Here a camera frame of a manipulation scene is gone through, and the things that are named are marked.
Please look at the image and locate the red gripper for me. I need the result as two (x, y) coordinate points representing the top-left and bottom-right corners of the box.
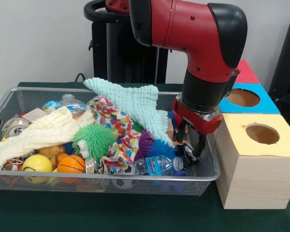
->
(172, 96), (223, 158)

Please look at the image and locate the crushed silver can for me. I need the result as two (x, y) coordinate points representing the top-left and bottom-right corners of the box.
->
(175, 143), (200, 166)

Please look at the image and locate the blue spiky ball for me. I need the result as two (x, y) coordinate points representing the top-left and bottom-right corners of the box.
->
(149, 139), (178, 161)

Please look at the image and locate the shallow clear mesh bin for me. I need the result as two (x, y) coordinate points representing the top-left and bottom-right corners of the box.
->
(0, 87), (220, 195)

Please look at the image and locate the wooden box with three holes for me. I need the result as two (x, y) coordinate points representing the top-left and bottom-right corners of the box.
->
(215, 59), (290, 210)

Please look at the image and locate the red spiky toy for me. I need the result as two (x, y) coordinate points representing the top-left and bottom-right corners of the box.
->
(168, 111), (177, 127)

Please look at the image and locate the crushed clear water bottle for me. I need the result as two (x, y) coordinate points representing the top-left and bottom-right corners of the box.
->
(133, 155), (185, 176)

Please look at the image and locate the purple spiky ball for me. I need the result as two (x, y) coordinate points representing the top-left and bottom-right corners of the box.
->
(134, 129), (154, 161)

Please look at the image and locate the mint green cloth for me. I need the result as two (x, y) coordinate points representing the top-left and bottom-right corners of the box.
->
(84, 77), (174, 144)

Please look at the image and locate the colourful patterned cloth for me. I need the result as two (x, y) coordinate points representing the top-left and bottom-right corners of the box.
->
(87, 95), (142, 174)

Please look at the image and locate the green spiky ball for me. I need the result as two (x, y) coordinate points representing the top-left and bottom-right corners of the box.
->
(72, 124), (117, 160)

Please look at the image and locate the orange toy basketball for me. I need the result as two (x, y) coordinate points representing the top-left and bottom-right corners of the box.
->
(57, 155), (87, 183)

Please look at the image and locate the pale yellow cloth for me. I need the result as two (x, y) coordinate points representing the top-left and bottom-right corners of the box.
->
(0, 106), (95, 171)

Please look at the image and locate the yellow smiley ball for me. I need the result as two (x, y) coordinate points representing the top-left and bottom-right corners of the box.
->
(22, 154), (53, 184)

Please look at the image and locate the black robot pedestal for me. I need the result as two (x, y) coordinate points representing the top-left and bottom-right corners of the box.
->
(84, 0), (172, 84)

